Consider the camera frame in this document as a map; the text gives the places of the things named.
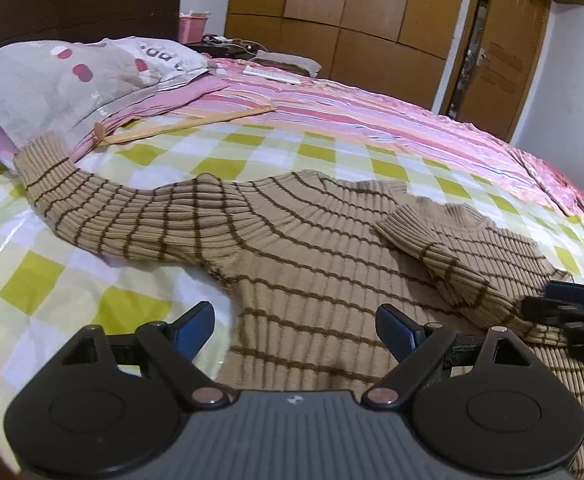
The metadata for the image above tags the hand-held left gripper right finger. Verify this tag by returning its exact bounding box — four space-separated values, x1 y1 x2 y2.
362 304 538 409

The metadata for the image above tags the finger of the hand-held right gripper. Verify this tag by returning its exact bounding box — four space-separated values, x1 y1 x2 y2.
522 297 584 362
543 280 584 312

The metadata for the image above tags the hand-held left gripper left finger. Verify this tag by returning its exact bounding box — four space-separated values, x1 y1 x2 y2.
59 301 231 409

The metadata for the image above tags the tan striped knit sweater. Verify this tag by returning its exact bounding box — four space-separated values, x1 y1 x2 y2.
12 131 584 480

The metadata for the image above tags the pink floral quilt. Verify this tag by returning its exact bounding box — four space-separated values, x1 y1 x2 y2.
511 149 584 241

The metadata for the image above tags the long wooden stick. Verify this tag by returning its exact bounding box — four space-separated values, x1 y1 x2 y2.
93 102 277 149

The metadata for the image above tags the pink striped bedspread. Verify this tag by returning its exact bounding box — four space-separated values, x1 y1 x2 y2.
89 55 584 221

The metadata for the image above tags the brown wooden door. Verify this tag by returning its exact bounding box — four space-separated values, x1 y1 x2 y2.
464 0 553 143

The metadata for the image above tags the white flat object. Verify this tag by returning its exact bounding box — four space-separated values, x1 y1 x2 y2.
243 66 303 85

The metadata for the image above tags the grey cloth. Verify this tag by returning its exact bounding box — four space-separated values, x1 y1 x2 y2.
251 51 323 79

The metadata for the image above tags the grey pillow with pink dots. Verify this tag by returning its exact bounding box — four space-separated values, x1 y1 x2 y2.
0 36 213 148

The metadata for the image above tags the pink plastic basket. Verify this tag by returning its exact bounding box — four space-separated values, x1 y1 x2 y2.
179 12 211 45

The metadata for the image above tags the brown wooden wardrobe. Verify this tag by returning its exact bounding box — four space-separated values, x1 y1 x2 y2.
224 0 484 111

